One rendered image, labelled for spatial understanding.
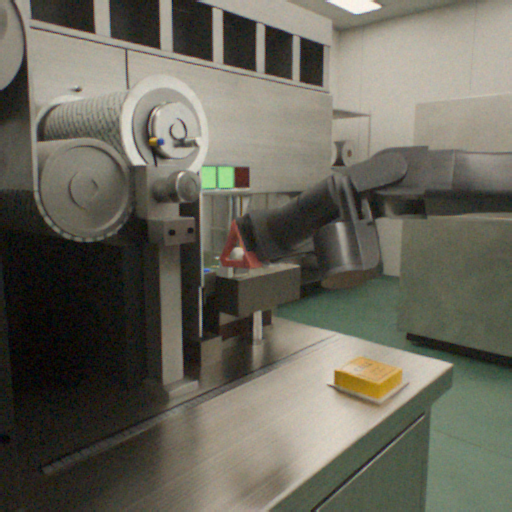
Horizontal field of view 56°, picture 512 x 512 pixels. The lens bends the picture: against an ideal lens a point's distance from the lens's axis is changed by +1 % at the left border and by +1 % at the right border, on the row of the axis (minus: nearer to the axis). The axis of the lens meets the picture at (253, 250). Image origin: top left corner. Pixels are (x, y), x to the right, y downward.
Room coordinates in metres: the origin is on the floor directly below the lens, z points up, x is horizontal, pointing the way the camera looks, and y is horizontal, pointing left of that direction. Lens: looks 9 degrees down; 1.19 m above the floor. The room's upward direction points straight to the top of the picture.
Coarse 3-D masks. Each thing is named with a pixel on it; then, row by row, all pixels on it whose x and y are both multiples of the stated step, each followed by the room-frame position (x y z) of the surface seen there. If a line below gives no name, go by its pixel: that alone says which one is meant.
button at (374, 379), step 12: (360, 360) 0.66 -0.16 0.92; (372, 360) 0.66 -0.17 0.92; (336, 372) 0.62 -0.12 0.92; (348, 372) 0.62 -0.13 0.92; (360, 372) 0.62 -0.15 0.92; (372, 372) 0.62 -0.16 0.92; (384, 372) 0.62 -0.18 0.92; (396, 372) 0.62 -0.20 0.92; (336, 384) 0.62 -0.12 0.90; (348, 384) 0.61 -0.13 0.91; (360, 384) 0.60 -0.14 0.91; (372, 384) 0.59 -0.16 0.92; (384, 384) 0.59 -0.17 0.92; (396, 384) 0.62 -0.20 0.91; (372, 396) 0.59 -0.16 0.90
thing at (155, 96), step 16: (144, 96) 0.64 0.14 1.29; (160, 96) 0.65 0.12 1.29; (176, 96) 0.67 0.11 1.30; (144, 112) 0.64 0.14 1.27; (192, 112) 0.69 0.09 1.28; (144, 128) 0.63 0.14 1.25; (144, 144) 0.63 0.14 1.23; (144, 160) 0.64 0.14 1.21; (160, 160) 0.65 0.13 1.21; (176, 160) 0.67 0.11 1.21; (192, 160) 0.69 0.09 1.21
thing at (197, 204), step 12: (180, 204) 0.75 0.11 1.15; (192, 204) 0.73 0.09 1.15; (132, 216) 0.84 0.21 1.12; (192, 216) 0.73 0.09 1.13; (120, 228) 0.87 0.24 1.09; (132, 228) 0.84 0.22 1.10; (180, 252) 0.75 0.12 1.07; (192, 252) 0.73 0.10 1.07; (180, 264) 0.75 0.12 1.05; (192, 264) 0.73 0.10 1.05; (192, 276) 0.73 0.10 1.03
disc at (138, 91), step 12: (144, 84) 0.64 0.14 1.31; (156, 84) 0.66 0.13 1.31; (168, 84) 0.67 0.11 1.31; (180, 84) 0.68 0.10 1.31; (132, 96) 0.63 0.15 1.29; (192, 96) 0.70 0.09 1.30; (132, 108) 0.63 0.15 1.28; (120, 120) 0.62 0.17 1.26; (132, 120) 0.63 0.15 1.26; (204, 120) 0.72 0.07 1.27; (120, 132) 0.62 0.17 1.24; (204, 132) 0.72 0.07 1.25; (132, 144) 0.63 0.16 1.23; (204, 144) 0.72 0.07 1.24; (132, 156) 0.62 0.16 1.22; (204, 156) 0.72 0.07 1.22; (192, 168) 0.70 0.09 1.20
